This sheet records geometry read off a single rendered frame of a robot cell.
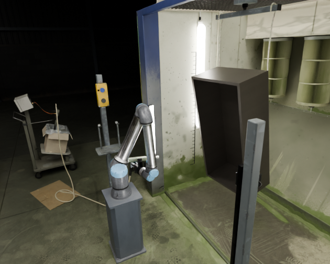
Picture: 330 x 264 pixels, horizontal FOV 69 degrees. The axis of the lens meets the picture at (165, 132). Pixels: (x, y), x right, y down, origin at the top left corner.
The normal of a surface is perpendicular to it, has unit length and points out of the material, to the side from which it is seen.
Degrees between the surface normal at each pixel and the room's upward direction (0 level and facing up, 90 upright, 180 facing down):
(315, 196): 57
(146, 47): 90
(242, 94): 90
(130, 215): 90
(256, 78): 90
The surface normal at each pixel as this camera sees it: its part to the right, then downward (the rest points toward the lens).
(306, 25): -0.89, 0.18
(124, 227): 0.45, 0.29
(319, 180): -0.77, -0.37
